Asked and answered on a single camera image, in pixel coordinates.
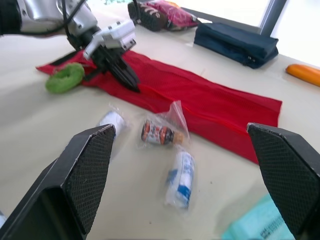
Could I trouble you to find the white bandage roll pack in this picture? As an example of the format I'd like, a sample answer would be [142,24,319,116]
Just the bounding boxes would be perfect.
[96,102,131,137]
[163,147,197,212]

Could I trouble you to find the green fabric ring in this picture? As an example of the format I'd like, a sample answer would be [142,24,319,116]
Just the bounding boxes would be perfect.
[45,62,85,95]

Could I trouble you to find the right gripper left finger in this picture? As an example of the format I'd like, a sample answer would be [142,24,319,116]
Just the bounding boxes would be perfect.
[0,123,117,240]

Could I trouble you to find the small brown bottle in bag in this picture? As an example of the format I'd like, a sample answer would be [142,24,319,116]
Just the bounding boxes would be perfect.
[136,99,191,151]

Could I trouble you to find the brown toy football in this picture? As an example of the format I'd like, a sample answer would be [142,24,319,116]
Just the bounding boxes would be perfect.
[127,1,169,32]

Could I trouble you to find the red snack pack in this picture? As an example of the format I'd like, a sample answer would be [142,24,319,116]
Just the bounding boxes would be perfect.
[146,0,202,31]

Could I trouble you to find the black cable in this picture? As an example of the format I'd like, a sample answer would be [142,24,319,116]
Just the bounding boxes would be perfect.
[18,0,87,50]

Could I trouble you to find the teal paper pack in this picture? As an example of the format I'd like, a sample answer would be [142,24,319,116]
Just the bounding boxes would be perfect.
[221,194,297,240]

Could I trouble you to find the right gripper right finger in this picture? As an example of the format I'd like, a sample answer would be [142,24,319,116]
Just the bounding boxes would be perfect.
[246,122,320,240]

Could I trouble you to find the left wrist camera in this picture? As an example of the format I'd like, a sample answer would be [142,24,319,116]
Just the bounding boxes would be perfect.
[83,19,138,60]

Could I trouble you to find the red mesh pouch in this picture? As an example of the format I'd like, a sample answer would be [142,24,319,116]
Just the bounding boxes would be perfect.
[35,49,283,165]

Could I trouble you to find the orange toy carrot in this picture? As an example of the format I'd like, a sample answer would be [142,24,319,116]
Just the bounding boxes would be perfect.
[285,63,320,88]

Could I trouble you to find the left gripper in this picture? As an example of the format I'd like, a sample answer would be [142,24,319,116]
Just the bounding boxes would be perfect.
[90,46,126,73]

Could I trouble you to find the dark blue zip pouch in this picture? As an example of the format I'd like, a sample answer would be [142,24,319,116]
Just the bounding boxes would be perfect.
[193,22,280,70]

